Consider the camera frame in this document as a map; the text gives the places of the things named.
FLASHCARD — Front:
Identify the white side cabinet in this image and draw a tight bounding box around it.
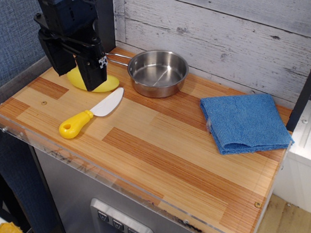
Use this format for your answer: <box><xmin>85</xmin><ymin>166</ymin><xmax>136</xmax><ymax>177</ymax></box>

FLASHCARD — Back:
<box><xmin>273</xmin><ymin>101</ymin><xmax>311</xmax><ymax>213</ymax></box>

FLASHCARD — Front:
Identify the yellow toy banana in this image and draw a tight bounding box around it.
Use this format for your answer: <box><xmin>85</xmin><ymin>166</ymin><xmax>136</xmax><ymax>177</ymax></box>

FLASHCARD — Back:
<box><xmin>67</xmin><ymin>66</ymin><xmax>120</xmax><ymax>93</ymax></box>

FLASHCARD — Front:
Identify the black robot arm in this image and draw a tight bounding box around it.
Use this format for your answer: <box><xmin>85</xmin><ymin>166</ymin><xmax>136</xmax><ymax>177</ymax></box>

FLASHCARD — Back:
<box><xmin>34</xmin><ymin>0</ymin><xmax>107</xmax><ymax>91</ymax></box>

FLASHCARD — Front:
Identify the dark metal post left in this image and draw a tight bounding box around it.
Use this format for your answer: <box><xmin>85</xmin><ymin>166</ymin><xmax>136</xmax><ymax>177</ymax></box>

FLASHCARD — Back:
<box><xmin>94</xmin><ymin>0</ymin><xmax>116</xmax><ymax>53</ymax></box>

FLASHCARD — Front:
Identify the small stainless steel pan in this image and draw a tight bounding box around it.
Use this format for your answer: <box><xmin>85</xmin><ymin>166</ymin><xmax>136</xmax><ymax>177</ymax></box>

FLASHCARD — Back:
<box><xmin>106</xmin><ymin>50</ymin><xmax>189</xmax><ymax>98</ymax></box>

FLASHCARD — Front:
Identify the stainless steel cabinet front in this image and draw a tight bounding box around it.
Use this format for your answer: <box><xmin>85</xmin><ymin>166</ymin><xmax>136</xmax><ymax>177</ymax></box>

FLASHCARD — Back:
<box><xmin>35</xmin><ymin>149</ymin><xmax>193</xmax><ymax>233</ymax></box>

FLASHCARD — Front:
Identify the toy knife yellow handle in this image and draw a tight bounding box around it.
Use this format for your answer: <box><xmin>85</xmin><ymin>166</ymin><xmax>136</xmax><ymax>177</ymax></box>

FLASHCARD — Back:
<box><xmin>58</xmin><ymin>83</ymin><xmax>125</xmax><ymax>144</ymax></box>

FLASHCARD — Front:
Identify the yellow object bottom left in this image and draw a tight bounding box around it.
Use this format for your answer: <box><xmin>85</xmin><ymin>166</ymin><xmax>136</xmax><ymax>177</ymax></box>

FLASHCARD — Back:
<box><xmin>0</xmin><ymin>222</ymin><xmax>23</xmax><ymax>233</ymax></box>

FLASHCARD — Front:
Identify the clear acrylic table guard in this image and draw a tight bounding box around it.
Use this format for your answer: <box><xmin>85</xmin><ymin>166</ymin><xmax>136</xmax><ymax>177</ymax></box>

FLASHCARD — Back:
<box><xmin>0</xmin><ymin>102</ymin><xmax>291</xmax><ymax>233</ymax></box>

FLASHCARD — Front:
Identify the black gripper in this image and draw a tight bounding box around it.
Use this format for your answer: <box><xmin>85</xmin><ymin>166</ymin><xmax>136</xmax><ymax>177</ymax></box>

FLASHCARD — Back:
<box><xmin>35</xmin><ymin>0</ymin><xmax>108</xmax><ymax>91</ymax></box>

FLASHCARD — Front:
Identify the silver button panel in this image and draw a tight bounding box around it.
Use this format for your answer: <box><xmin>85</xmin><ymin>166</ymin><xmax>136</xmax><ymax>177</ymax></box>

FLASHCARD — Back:
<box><xmin>90</xmin><ymin>198</ymin><xmax>154</xmax><ymax>233</ymax></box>

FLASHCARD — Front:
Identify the folded blue cloth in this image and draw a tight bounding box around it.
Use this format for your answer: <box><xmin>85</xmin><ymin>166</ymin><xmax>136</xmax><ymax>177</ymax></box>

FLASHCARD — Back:
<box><xmin>200</xmin><ymin>94</ymin><xmax>294</xmax><ymax>155</ymax></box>

